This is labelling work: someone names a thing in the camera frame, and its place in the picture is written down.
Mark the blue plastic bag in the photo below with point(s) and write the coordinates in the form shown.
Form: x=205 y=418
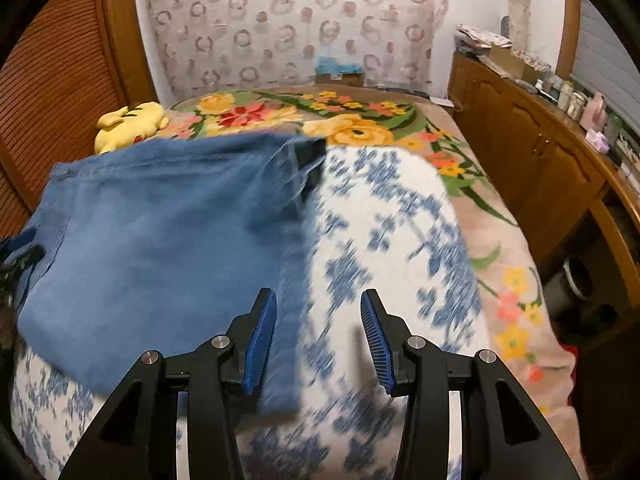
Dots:
x=337 y=65

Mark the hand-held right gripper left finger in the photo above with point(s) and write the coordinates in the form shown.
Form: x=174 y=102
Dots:
x=262 y=340

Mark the sheer circle pattern curtain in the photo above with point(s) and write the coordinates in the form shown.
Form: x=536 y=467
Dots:
x=300 y=25

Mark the blue denim pants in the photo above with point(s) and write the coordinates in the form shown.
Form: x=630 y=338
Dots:
x=150 y=235

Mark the grey window blind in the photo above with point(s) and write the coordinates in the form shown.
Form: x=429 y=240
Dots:
x=605 y=50

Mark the colourful flower print blanket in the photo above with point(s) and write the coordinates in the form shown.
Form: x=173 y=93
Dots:
x=360 y=127

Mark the wooden side cabinet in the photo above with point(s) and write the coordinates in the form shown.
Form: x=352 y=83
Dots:
x=525 y=150

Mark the stack of printed papers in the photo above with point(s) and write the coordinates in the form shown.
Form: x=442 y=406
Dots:
x=475 y=37

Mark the open cardboard box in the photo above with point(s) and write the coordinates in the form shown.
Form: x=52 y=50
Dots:
x=505 y=60

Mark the pale glass jar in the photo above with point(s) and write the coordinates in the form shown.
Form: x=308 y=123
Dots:
x=567 y=97

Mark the white blue floral blanket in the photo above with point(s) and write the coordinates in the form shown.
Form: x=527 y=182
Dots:
x=390 y=210

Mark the yellow plush toy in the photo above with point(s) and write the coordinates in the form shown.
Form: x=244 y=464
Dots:
x=127 y=127

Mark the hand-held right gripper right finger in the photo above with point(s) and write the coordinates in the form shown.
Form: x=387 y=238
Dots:
x=376 y=340

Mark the green jar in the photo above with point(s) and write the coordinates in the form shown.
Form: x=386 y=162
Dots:
x=613 y=130

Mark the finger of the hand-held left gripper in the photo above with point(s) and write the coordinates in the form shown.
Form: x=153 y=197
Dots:
x=20 y=255

